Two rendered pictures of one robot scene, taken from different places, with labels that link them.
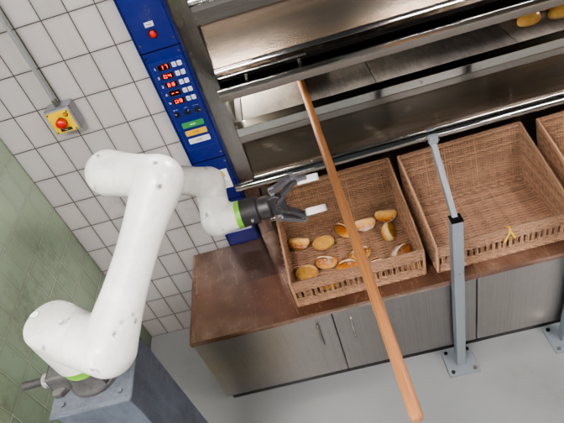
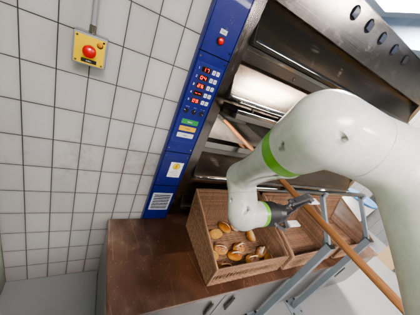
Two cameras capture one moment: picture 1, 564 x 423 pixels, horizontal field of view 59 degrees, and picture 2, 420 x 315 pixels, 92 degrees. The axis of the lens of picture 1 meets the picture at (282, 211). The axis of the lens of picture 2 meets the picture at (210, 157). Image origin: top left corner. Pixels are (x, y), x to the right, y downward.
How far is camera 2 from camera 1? 1.36 m
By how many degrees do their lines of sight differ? 36
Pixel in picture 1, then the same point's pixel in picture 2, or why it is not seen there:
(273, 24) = (272, 90)
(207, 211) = (249, 204)
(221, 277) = (136, 245)
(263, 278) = (173, 253)
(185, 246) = (104, 209)
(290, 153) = (221, 169)
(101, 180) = (372, 135)
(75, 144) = (74, 82)
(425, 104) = not seen: hidden behind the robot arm
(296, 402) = not seen: outside the picture
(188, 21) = (240, 52)
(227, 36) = (248, 79)
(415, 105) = not seen: hidden behind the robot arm
